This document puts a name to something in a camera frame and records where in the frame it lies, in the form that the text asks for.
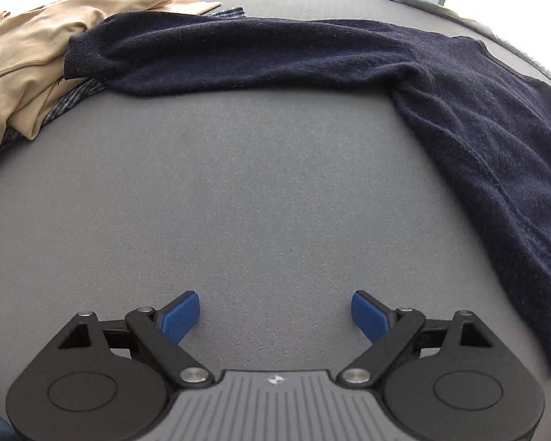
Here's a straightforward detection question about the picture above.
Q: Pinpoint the navy blue knit sweater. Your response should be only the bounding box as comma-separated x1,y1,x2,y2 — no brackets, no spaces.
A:
64,11,551,376

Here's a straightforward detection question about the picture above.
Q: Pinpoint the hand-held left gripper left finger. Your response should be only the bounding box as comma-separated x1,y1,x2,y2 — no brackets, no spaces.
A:
55,290,216,385

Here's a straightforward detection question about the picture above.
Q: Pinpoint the beige garment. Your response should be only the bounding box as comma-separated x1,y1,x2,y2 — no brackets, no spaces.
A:
0,0,222,168

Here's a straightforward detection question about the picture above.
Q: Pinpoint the blue plaid shirt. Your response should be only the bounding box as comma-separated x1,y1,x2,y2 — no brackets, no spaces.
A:
0,6,245,148

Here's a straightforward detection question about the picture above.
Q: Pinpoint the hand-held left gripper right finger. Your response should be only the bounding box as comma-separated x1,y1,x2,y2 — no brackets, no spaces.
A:
337,290,494,385

